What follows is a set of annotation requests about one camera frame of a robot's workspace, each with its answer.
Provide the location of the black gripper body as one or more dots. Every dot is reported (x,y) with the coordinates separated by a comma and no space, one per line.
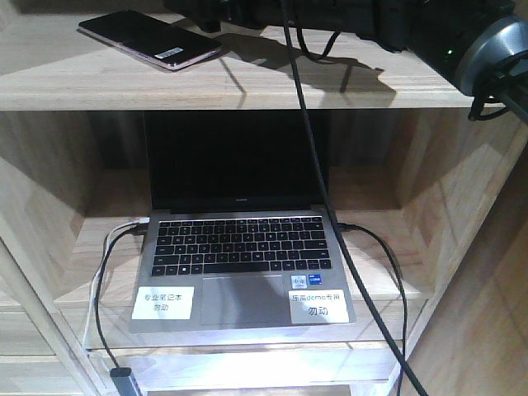
(384,22)

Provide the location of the black smartphone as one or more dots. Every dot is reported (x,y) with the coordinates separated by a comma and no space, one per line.
(150,39)

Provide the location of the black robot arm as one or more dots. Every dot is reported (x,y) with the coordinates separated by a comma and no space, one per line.
(479,47)

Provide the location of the wooden shelf unit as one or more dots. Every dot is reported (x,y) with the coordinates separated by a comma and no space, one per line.
(448,195)

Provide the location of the silver laptop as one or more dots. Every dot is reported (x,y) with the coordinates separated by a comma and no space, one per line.
(238,236)

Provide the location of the grey usb adapter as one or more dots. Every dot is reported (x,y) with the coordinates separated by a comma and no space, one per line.
(125,382)

